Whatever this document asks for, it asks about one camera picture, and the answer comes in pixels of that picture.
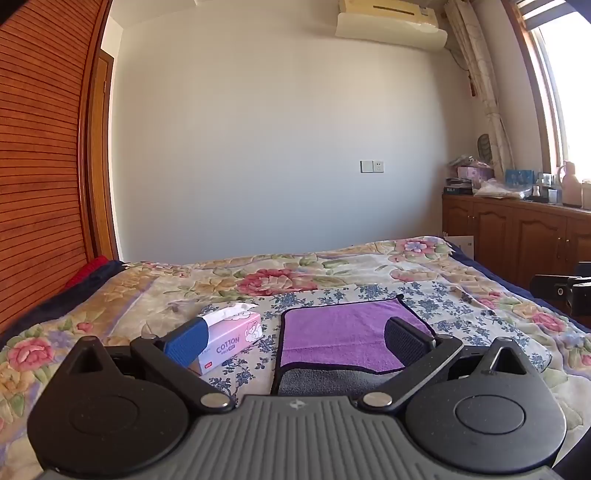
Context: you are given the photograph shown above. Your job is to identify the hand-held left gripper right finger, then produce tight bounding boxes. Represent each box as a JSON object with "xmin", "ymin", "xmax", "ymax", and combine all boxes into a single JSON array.
[{"xmin": 358, "ymin": 316, "xmax": 539, "ymax": 413}]

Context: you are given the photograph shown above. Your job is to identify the wooden door frame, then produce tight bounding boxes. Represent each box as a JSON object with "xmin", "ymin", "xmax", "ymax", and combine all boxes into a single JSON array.
[{"xmin": 88, "ymin": 46, "xmax": 120, "ymax": 261}]

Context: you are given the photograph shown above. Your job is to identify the pink patterned box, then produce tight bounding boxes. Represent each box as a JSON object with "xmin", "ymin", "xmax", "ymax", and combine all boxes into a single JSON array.
[{"xmin": 457, "ymin": 166, "xmax": 495, "ymax": 182}]

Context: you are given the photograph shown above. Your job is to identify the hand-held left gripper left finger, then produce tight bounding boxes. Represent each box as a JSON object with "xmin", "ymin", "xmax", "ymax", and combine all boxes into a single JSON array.
[{"xmin": 53, "ymin": 318, "xmax": 235, "ymax": 412}]

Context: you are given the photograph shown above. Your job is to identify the clear plastic bag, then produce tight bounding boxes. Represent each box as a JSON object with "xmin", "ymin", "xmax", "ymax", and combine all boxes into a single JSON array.
[{"xmin": 473, "ymin": 179, "xmax": 527, "ymax": 200}]

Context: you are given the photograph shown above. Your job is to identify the blue floral white cloth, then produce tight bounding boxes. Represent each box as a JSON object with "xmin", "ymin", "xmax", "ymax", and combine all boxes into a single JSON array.
[{"xmin": 189, "ymin": 281, "xmax": 551, "ymax": 398}]

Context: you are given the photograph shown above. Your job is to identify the floral quilted blanket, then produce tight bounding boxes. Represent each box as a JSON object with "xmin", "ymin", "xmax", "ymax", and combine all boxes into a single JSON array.
[{"xmin": 0, "ymin": 235, "xmax": 591, "ymax": 480}]

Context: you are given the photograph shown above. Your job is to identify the white cardboard box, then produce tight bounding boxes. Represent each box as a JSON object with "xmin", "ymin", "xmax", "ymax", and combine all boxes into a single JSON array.
[{"xmin": 447, "ymin": 235, "xmax": 475, "ymax": 258}]

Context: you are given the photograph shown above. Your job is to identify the wooden framed window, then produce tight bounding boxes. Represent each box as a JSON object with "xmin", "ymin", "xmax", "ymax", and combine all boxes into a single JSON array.
[{"xmin": 503, "ymin": 0, "xmax": 591, "ymax": 185}]

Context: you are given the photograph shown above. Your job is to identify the patterned beige curtain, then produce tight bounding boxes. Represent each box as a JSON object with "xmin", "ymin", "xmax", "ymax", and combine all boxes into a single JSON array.
[{"xmin": 445, "ymin": 0, "xmax": 514, "ymax": 178}]

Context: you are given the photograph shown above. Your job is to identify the stack of books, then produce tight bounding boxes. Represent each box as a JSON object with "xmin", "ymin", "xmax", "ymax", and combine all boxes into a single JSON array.
[{"xmin": 443, "ymin": 176, "xmax": 475, "ymax": 195}]

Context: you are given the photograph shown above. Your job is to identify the wooden louvered wardrobe door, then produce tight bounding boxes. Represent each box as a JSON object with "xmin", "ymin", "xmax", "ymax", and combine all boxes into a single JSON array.
[{"xmin": 0, "ymin": 0, "xmax": 114, "ymax": 335}]

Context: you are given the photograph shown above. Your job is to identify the wooden cabinet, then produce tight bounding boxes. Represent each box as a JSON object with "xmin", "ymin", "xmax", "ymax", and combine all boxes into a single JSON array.
[{"xmin": 441, "ymin": 193, "xmax": 591, "ymax": 296}]

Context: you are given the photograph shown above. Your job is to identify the pink tissue box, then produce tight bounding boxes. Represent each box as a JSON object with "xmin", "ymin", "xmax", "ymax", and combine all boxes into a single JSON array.
[{"xmin": 189, "ymin": 302, "xmax": 264, "ymax": 377}]

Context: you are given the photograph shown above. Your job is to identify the red cloth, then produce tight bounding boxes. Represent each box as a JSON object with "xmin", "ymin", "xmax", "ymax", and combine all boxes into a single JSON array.
[{"xmin": 65, "ymin": 255, "xmax": 110, "ymax": 289}]

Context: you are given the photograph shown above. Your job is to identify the purple and grey towel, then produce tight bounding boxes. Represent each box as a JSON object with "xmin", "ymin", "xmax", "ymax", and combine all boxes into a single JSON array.
[{"xmin": 270, "ymin": 295, "xmax": 437, "ymax": 397}]

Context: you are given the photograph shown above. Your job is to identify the cream air conditioner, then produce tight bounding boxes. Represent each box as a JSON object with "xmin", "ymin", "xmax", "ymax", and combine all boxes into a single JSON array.
[{"xmin": 335, "ymin": 0, "xmax": 448, "ymax": 51}]

